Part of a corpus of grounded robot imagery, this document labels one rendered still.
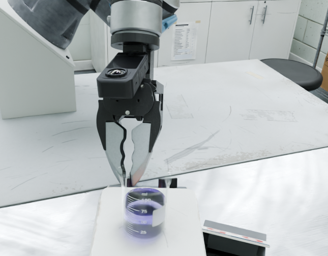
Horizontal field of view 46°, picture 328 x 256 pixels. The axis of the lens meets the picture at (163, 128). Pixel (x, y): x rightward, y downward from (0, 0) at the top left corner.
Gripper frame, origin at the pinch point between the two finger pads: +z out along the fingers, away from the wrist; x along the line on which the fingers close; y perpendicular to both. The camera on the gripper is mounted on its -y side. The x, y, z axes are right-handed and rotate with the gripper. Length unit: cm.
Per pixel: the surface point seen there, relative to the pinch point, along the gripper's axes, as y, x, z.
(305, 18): 325, -78, -114
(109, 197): -6.8, 0.3, 1.7
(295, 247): 3.7, -23.4, 9.0
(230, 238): -2.3, -14.5, 6.7
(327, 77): 256, -84, -49
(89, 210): 2.8, 6.5, 5.6
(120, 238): -12.0, -2.8, 5.0
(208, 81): 51, -8, -20
